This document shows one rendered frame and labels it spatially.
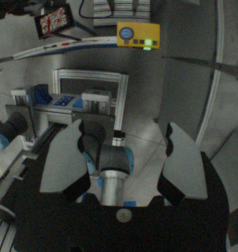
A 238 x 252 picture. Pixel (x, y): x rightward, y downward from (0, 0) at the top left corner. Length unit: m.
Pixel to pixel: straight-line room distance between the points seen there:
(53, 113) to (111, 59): 1.02
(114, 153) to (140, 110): 1.30
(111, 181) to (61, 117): 0.51
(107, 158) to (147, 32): 0.50
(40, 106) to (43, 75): 1.10
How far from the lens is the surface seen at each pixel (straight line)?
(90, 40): 0.76
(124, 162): 0.50
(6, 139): 0.77
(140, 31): 0.53
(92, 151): 0.50
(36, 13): 0.61
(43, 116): 0.88
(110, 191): 0.47
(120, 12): 1.60
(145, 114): 1.78
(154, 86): 1.67
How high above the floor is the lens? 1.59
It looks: 59 degrees down
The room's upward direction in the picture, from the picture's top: 173 degrees counter-clockwise
